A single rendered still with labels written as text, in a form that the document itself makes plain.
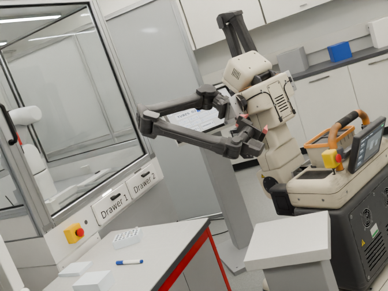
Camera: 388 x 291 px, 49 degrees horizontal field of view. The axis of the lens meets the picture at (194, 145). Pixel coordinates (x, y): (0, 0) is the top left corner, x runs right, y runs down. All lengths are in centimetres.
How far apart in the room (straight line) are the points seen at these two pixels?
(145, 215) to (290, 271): 124
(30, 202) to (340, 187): 130
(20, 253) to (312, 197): 133
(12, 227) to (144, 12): 230
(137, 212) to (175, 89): 157
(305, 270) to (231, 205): 165
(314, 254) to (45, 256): 119
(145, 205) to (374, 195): 127
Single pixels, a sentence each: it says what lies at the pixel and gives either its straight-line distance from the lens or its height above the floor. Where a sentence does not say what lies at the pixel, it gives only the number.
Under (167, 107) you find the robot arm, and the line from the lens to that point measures 189.
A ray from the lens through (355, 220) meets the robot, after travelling 190.
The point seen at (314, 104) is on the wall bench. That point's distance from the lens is 488.
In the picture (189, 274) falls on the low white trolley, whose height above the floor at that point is 65.
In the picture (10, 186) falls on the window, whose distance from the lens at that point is 204.
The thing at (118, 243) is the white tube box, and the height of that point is 78.
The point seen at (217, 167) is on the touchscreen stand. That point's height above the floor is 68.
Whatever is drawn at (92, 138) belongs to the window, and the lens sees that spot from 233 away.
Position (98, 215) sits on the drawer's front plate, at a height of 87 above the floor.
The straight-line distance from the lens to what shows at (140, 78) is 388.
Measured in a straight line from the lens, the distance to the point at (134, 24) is 385.
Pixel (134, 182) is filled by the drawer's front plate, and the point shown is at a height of 90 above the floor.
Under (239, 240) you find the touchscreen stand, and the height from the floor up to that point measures 11.
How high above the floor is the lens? 144
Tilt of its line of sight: 11 degrees down
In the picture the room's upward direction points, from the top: 19 degrees counter-clockwise
